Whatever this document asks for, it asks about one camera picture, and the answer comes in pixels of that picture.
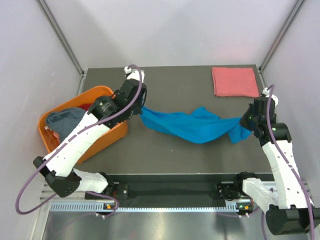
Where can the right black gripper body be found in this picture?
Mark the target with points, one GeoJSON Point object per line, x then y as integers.
{"type": "Point", "coordinates": [248, 119]}

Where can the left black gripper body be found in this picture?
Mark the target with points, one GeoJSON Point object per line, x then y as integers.
{"type": "Point", "coordinates": [135, 109]}

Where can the blue t shirt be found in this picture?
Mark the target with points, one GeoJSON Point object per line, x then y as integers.
{"type": "Point", "coordinates": [199, 127]}

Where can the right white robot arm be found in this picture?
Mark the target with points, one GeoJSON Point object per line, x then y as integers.
{"type": "Point", "coordinates": [289, 210]}

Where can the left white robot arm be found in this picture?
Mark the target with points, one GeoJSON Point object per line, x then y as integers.
{"type": "Point", "coordinates": [105, 113]}

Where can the orange plastic basket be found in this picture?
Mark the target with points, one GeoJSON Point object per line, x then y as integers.
{"type": "Point", "coordinates": [88, 97]}

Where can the red t shirt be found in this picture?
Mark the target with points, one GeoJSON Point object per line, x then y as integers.
{"type": "Point", "coordinates": [85, 106]}

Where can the folded pink t shirt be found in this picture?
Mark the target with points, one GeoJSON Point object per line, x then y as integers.
{"type": "Point", "coordinates": [234, 82]}

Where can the grey t shirt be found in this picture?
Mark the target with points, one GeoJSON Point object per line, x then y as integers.
{"type": "Point", "coordinates": [63, 122]}

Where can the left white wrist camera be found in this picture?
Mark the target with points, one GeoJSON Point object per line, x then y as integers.
{"type": "Point", "coordinates": [131, 73]}

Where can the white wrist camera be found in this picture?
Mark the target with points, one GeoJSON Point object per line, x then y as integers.
{"type": "Point", "coordinates": [131, 73]}
{"type": "Point", "coordinates": [266, 93]}

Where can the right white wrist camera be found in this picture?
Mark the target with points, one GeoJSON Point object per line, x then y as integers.
{"type": "Point", "coordinates": [266, 93]}

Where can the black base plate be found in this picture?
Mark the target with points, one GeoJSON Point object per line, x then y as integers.
{"type": "Point", "coordinates": [176, 190]}

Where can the right aluminium frame post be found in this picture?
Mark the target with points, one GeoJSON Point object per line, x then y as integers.
{"type": "Point", "coordinates": [288, 22]}

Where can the aluminium frame post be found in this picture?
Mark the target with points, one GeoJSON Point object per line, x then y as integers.
{"type": "Point", "coordinates": [60, 35]}
{"type": "Point", "coordinates": [288, 22]}

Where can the left aluminium frame post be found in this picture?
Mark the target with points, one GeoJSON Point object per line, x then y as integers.
{"type": "Point", "coordinates": [60, 35]}

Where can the grey slotted cable duct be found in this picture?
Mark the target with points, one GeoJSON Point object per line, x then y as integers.
{"type": "Point", "coordinates": [109, 206]}

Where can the aluminium rail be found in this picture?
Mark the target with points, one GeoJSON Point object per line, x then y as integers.
{"type": "Point", "coordinates": [46, 191]}

